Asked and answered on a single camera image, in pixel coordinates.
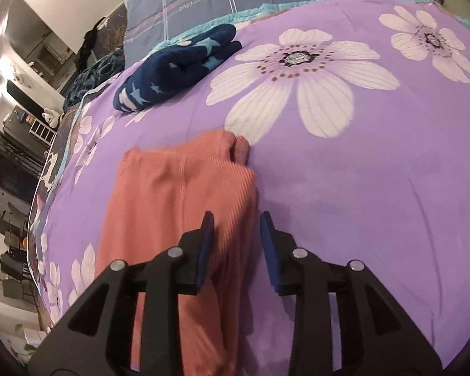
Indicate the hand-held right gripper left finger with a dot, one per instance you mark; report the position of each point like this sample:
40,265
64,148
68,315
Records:
203,251

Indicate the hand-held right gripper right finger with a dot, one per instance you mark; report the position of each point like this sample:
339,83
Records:
270,254

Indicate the salmon pink ribbed garment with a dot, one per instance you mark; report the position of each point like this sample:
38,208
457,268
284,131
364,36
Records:
168,207

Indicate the purple floral bed sheet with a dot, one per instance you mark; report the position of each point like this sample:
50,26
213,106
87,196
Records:
356,164

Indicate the navy star print garment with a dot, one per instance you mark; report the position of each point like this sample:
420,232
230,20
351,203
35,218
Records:
172,72

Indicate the white plush toy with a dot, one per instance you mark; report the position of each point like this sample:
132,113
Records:
51,116

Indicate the black garment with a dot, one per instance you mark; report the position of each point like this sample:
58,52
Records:
88,45

